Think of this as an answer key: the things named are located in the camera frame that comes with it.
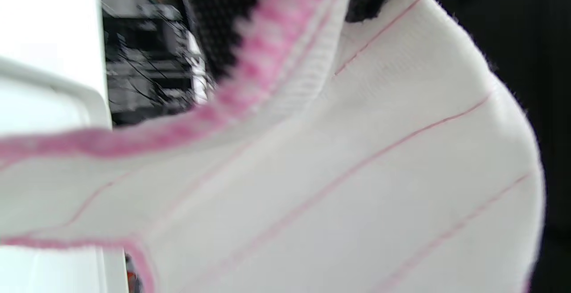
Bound white rectangular tray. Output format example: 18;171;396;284
0;57;113;140

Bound person's left hand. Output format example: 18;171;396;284
175;0;571;293

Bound black computer tower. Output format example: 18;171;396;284
102;0;210;126

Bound pink-edged white dish cloth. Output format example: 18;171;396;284
0;0;547;293

